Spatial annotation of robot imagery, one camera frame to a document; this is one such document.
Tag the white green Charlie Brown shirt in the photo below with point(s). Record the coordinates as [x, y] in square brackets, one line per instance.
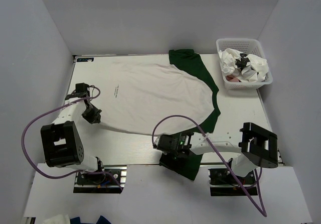
[155, 98]

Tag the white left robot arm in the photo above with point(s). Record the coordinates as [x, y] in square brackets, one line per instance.
[61, 141]

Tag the pink t shirt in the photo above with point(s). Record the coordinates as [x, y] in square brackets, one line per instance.
[232, 78]

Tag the white t shirt black print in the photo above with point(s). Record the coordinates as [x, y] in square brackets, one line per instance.
[246, 67]

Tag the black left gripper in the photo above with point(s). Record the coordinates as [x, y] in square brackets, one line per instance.
[96, 118]

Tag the small label sticker on table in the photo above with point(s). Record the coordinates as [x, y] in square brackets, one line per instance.
[91, 59]

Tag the blue cloth at bottom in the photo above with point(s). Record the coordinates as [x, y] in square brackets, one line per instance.
[96, 220]

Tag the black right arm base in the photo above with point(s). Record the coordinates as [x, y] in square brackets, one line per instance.
[223, 184]

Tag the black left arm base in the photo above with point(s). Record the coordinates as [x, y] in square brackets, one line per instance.
[110, 183]

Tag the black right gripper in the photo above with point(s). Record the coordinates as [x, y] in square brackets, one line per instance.
[168, 154]

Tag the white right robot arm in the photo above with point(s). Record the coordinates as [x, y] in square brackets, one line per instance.
[258, 148]

